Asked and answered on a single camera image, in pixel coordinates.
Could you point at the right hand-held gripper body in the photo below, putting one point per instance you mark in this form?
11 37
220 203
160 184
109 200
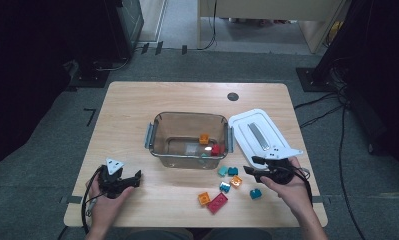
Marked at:
278 171

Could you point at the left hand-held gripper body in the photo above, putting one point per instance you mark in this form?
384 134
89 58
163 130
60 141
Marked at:
112 185

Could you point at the orange toy block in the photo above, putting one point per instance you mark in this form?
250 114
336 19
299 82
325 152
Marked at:
236 181
204 198
204 138

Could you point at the dark teal toy block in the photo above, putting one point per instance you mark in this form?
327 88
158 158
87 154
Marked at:
224 186
233 171
255 193

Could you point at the light teal toy block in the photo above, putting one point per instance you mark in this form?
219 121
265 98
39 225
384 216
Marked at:
205 156
222 171

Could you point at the white box lid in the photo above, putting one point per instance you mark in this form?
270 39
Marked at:
247 133

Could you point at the red square toy block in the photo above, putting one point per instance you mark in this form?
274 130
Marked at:
215 150

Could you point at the clear plastic storage box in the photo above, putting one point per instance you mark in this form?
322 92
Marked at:
180 133

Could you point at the person's left hand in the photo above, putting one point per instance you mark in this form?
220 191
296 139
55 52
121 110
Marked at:
103 210

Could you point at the person's right hand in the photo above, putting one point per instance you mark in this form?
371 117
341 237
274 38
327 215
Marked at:
293 195

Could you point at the grey tape strip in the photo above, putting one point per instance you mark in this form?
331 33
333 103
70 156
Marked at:
67 200
323 200

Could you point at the person's teal pants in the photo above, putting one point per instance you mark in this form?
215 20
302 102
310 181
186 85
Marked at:
153 236

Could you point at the round grey table grommet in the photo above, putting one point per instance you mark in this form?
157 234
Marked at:
233 96

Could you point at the black angled floor tape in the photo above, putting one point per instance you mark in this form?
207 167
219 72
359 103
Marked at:
93 115

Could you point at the black metal stand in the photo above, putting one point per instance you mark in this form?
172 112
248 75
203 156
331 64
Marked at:
315 81

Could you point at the black stand base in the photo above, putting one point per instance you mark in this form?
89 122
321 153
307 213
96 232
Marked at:
87 78

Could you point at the black curtain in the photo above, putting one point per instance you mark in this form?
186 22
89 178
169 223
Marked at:
387 66
27 66

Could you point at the yellow object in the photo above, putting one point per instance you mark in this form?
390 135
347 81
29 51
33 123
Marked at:
335 31

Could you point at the light wooden desk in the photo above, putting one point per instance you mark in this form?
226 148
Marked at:
270 8

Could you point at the dark glass cabinet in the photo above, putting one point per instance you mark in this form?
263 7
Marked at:
130 20

